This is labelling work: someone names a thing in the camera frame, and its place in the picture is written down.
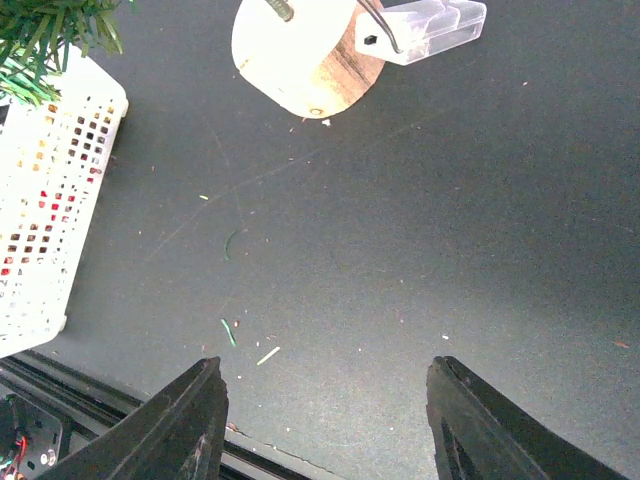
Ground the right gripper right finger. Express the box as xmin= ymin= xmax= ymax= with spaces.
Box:
xmin=426 ymin=356 xmax=624 ymax=479

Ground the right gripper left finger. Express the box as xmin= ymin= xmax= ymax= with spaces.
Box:
xmin=40 ymin=357 xmax=229 ymax=479

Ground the small green christmas tree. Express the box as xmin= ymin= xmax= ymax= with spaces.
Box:
xmin=0 ymin=0 xmax=387 ymax=120

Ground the white perforated plastic basket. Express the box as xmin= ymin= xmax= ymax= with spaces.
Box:
xmin=0 ymin=47 xmax=129 ymax=357

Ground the clear light battery box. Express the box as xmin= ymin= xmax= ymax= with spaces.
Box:
xmin=355 ymin=0 xmax=487 ymax=66

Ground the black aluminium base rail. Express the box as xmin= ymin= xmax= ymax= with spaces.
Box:
xmin=1 ymin=351 xmax=336 ymax=479

